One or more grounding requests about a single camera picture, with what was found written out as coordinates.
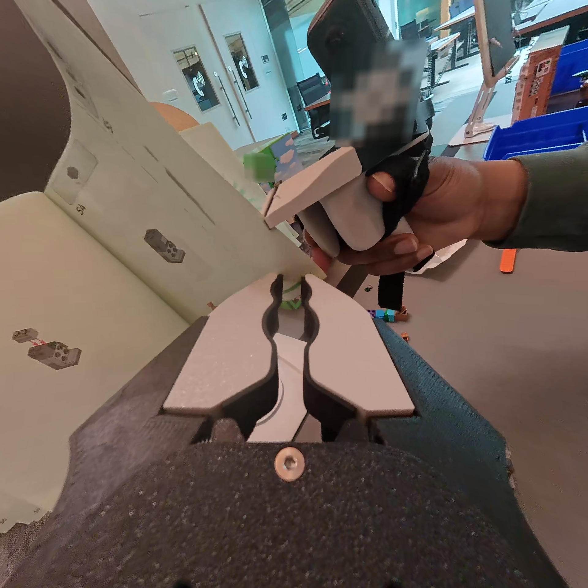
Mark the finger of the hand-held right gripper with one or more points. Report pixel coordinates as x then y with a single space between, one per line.
312 183

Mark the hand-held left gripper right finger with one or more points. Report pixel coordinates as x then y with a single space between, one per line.
358 363

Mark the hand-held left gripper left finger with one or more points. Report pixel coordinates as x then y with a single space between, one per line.
225 363

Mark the instruction booklet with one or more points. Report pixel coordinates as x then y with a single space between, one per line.
92 275

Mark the grey desk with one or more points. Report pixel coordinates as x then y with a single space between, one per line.
505 367

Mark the person's right hand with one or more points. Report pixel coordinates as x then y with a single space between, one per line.
468 197

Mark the green toy set box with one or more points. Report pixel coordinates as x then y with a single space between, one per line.
289 156

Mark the purple headed blue toy figure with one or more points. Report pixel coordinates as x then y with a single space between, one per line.
381 315

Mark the black office chair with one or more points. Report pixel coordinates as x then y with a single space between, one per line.
312 92

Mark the pale office table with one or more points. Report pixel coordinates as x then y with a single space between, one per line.
452 20

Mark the phone sign glass panel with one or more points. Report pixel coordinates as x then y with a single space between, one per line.
197 80
242 62

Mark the white crumpled paper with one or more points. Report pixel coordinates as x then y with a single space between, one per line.
448 252

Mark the monitor on pale stand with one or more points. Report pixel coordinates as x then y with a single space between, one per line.
498 36

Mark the orange flat toy piece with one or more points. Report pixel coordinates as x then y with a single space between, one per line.
508 261

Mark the orange printed box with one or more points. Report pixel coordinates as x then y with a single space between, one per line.
537 82

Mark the blue plastic storage bin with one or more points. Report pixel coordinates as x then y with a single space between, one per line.
572 69
537 138

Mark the black flat panel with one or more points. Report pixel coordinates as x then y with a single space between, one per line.
23 92

